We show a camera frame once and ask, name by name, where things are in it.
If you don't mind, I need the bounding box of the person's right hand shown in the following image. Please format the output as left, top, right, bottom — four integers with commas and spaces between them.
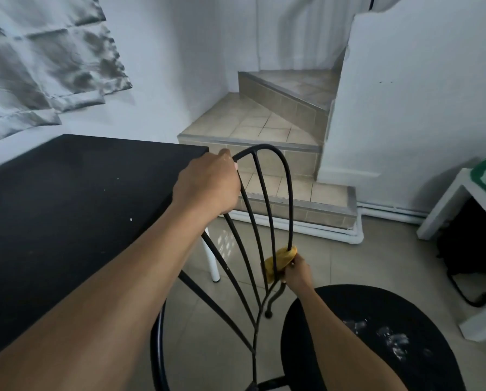
283, 253, 315, 296

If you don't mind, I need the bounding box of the person's left hand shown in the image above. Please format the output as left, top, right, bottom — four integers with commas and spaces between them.
171, 148, 242, 216

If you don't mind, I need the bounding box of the yellow cleaning cloth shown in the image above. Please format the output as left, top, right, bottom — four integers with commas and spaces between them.
264, 246, 298, 284

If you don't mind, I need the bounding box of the black metal chair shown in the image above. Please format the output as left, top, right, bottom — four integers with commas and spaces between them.
151, 143, 467, 391

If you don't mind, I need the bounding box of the person's left forearm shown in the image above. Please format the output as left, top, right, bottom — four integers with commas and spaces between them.
0, 197, 221, 391

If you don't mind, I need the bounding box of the person's right forearm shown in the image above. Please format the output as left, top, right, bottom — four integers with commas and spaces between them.
295, 286, 409, 391

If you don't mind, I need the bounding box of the white floor pipe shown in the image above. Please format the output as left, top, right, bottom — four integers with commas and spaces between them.
226, 201, 431, 245

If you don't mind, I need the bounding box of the beige tiled staircase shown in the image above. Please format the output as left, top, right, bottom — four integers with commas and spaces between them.
177, 48, 358, 231

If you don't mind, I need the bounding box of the white table leg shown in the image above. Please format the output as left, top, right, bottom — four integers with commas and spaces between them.
202, 228, 221, 283

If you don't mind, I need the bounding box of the white side table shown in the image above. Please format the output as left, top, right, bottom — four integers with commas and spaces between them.
416, 167, 486, 343

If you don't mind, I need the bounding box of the black bag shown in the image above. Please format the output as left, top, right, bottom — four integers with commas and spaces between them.
436, 197, 486, 308

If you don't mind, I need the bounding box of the grey crumpled curtain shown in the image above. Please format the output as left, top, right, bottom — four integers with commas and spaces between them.
0, 0, 133, 148

